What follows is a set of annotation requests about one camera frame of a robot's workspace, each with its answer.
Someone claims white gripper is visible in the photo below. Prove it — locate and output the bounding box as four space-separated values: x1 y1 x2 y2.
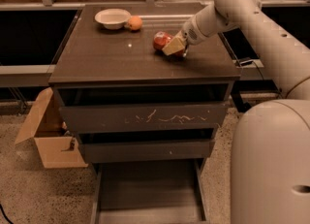
162 16 206 55

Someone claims top drawer dark front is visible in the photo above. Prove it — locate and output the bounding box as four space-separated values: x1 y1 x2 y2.
59 103 228 134

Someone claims open bottom drawer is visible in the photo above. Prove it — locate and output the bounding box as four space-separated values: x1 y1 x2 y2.
90 159 210 224

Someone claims dark brown drawer cabinet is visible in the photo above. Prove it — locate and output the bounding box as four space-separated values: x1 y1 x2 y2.
47 2 241 224

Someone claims orange fruit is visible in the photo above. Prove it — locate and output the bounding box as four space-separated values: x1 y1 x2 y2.
128 16 142 31

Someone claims black plug on ledge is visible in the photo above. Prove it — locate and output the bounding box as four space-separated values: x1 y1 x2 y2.
235 57 253 67

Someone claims drawer dark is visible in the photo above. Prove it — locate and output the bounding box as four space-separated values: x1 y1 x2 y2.
79 139 215 164
59 103 228 134

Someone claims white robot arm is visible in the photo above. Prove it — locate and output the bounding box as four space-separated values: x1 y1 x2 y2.
163 0 310 224

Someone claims white bowl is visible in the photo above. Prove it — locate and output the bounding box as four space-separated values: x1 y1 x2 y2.
95 9 131 30

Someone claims middle drawer dark front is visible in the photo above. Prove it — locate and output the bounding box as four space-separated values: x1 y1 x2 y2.
79 139 215 164

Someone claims black metal stand leg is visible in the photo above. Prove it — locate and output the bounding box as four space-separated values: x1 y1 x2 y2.
231 91 252 112

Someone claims open cardboard box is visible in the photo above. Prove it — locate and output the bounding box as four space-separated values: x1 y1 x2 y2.
15 87 87 169

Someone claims black cable on floor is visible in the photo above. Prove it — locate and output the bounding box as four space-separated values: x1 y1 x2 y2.
0 202 15 224

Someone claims red coke can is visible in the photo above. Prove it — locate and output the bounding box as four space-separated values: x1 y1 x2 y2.
153 31 183 56

